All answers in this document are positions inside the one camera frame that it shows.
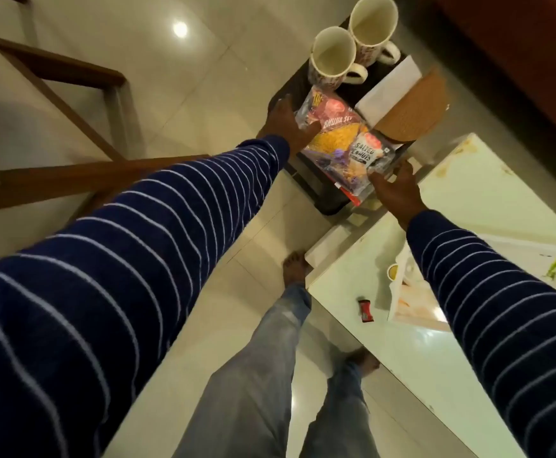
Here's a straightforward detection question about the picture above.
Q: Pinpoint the person's leg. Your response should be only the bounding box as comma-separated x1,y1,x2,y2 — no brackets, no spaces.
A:
172,282,313,458
299,361,382,458

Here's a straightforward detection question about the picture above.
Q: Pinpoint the person's left hand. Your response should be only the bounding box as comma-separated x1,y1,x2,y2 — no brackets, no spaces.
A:
257,94,322,156

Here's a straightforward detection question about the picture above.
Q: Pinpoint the brown cork mat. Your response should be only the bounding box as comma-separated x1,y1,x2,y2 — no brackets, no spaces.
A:
373,68,451,144

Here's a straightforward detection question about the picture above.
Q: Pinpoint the clear red peanut packet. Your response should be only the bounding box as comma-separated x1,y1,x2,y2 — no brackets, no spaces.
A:
334,130,399,206

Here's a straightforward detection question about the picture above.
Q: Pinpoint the person's right hand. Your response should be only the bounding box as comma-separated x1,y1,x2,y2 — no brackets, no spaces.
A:
368,159,430,231

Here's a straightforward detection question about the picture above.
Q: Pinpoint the white paper napkin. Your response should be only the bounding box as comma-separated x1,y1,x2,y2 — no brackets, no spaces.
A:
354,55,423,128

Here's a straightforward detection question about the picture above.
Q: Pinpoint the person's right foot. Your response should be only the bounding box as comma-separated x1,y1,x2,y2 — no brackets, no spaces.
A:
344,347,382,378

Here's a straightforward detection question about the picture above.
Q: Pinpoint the person's right forearm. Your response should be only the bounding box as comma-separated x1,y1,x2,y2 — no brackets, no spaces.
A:
405,209,556,458

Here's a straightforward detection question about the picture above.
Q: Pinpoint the wooden chair frame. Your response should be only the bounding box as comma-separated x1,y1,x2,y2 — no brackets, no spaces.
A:
0,30,210,216

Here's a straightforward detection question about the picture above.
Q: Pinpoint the white stained food tray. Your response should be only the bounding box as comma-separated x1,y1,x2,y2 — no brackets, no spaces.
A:
387,232,556,333

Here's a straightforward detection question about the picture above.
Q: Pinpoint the person's left leg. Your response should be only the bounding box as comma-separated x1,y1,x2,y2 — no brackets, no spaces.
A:
172,282,313,458

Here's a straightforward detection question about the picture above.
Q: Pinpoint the person's left forearm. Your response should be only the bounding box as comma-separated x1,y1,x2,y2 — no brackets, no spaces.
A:
0,134,291,458

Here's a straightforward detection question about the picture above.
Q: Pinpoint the purple yellow snack packet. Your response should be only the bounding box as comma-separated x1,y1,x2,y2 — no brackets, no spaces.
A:
295,85,370,173

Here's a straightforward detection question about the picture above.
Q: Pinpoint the person's left foot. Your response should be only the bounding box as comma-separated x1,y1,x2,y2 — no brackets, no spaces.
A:
282,250,313,288

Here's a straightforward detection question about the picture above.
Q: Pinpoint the person's foot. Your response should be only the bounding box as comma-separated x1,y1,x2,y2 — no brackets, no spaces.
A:
344,347,382,378
282,250,313,288

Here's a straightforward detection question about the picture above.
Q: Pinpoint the brown sofa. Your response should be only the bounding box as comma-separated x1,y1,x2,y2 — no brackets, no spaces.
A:
430,0,556,154

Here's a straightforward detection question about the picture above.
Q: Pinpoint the white printed mug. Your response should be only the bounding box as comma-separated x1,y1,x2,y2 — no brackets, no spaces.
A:
308,26,369,91
348,0,402,67

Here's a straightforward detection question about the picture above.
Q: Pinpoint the person's right leg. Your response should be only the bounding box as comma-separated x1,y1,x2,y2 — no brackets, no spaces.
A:
299,361,382,458

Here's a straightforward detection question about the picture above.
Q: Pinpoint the black serving tray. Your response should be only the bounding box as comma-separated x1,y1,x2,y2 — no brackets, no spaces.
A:
257,16,418,216

